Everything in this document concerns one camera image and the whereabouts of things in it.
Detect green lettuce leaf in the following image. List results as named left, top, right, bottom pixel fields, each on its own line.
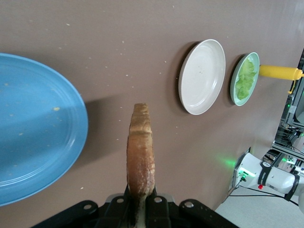
left=235, top=57, right=259, bottom=100

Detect beige plate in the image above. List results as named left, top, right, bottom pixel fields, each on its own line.
left=178, top=39, right=226, bottom=116

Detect blue plate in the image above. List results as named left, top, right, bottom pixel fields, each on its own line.
left=0, top=52, right=89, bottom=207

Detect pale green plate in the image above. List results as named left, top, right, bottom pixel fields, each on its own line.
left=229, top=51, right=260, bottom=107

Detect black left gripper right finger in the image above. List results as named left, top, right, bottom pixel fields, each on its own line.
left=144, top=186, right=241, bottom=228

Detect toasted bread slice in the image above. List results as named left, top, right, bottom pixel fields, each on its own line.
left=125, top=102, right=156, bottom=228

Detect aluminium frame rack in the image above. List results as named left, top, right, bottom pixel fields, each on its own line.
left=270, top=47, right=304, bottom=157

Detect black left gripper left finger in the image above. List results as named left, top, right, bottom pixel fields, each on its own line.
left=30, top=186, right=134, bottom=228

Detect yellow mustard squeeze bottle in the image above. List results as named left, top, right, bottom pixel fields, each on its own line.
left=258, top=64, right=304, bottom=95

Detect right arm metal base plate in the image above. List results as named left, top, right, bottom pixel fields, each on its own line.
left=228, top=146, right=252, bottom=192

